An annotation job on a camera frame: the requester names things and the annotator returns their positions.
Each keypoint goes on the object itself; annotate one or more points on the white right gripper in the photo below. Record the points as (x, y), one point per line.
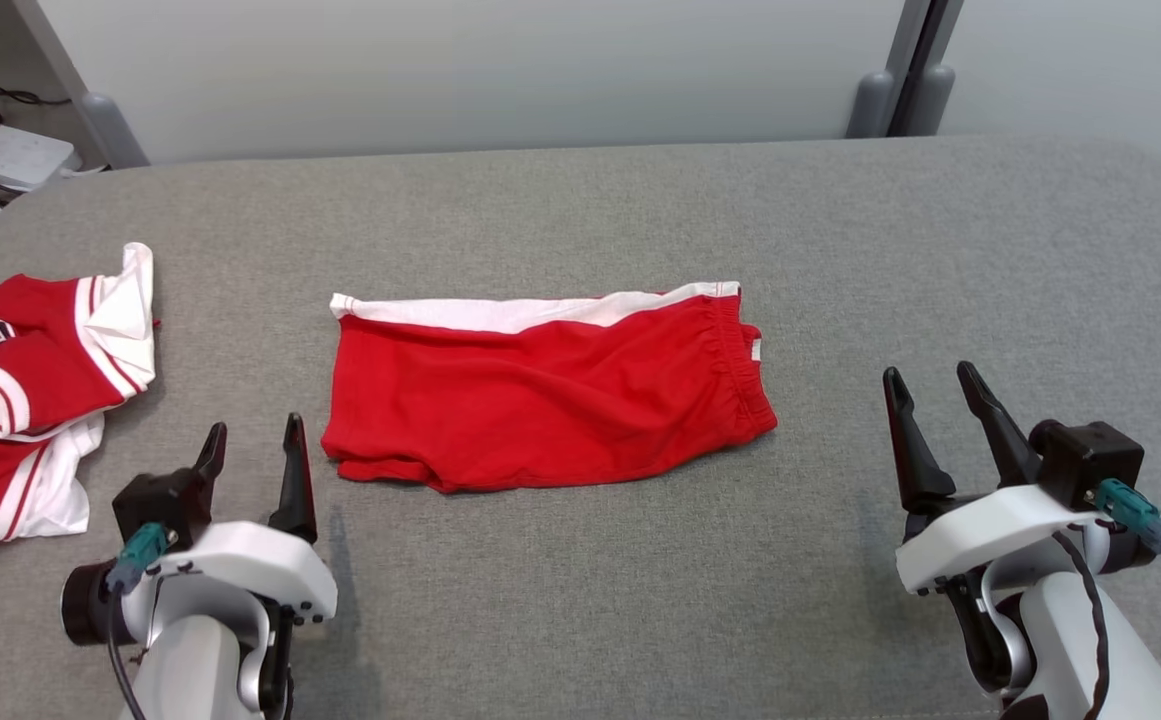
(980, 530)

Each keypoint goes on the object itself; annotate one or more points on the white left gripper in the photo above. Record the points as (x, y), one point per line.
(240, 560)

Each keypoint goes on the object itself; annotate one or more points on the red white lettered jersey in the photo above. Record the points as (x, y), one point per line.
(30, 380)

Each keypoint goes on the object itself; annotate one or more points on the red shorts with white stripe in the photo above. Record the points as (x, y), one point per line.
(540, 400)

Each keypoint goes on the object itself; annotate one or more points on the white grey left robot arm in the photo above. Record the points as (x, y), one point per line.
(190, 670)

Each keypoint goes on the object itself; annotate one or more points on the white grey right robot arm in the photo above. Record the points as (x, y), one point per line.
(1140, 660)

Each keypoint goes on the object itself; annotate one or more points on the white power strip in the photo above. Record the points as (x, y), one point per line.
(25, 155)

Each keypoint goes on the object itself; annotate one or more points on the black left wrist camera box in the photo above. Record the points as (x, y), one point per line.
(160, 500)

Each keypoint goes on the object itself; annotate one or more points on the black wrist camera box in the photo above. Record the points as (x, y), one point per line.
(1090, 460)
(160, 500)

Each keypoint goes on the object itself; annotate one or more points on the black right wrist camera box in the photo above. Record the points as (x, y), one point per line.
(1090, 460)

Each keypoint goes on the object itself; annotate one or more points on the teal left camera connector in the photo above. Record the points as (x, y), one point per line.
(140, 550)

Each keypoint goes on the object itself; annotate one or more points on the teal camera connector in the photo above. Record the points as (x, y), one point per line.
(140, 550)
(1130, 510)

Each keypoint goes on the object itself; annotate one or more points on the teal right camera connector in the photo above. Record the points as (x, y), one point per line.
(1130, 510)

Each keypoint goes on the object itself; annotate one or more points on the grey partition post with foot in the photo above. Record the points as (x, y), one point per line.
(875, 100)
(935, 95)

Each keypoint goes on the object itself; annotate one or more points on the slanted grey partition post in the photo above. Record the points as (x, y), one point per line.
(105, 125)

